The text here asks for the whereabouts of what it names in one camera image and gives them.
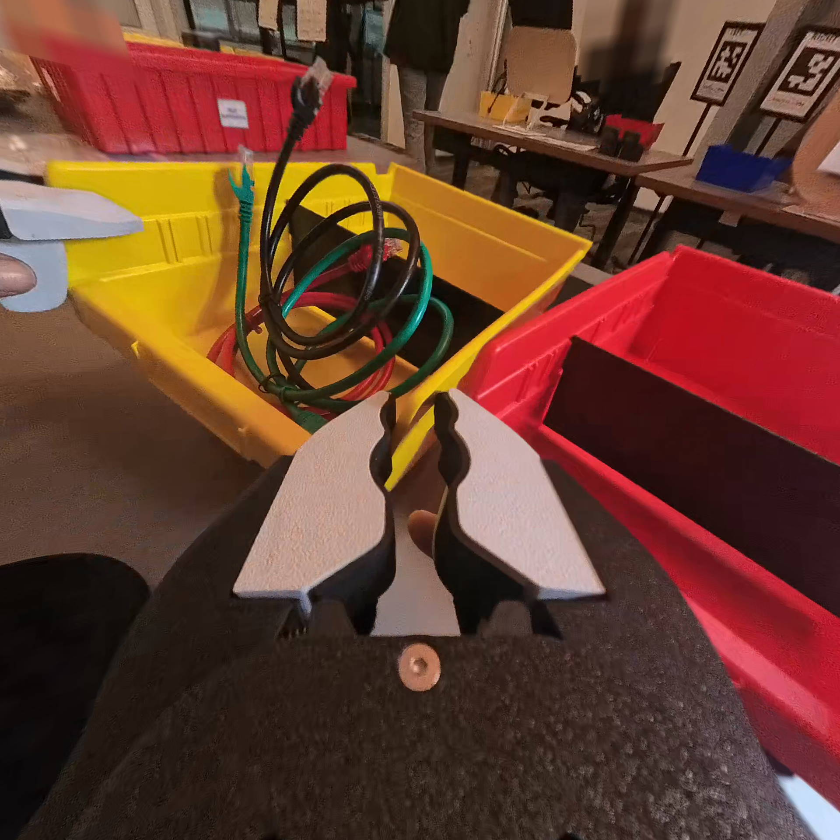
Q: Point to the document stand with black sheet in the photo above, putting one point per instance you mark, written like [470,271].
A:
[541,59]

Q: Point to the yellow plastic bin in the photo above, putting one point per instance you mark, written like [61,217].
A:
[164,282]

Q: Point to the black bin divider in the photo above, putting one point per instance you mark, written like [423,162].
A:
[453,315]
[689,446]

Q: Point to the black white marker sign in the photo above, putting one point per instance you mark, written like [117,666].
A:
[728,62]
[807,72]

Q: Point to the red plastic bin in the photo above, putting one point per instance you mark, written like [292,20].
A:
[722,315]

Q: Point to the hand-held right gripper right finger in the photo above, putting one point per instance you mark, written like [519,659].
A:
[518,518]

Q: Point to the person's right hand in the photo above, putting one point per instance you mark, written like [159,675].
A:
[423,535]

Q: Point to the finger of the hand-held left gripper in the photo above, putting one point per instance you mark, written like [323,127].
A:
[59,213]
[52,275]

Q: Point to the red ribbed crate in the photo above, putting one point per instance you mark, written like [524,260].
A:
[164,98]

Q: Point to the wooden office table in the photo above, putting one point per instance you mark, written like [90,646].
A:
[754,203]
[564,141]

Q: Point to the small yellow bin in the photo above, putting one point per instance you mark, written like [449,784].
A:
[502,108]

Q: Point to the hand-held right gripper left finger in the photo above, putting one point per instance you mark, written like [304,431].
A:
[315,518]

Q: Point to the person's left hand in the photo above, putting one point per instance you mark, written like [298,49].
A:
[16,275]

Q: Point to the blue plastic bin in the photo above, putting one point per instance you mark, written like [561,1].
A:
[741,167]

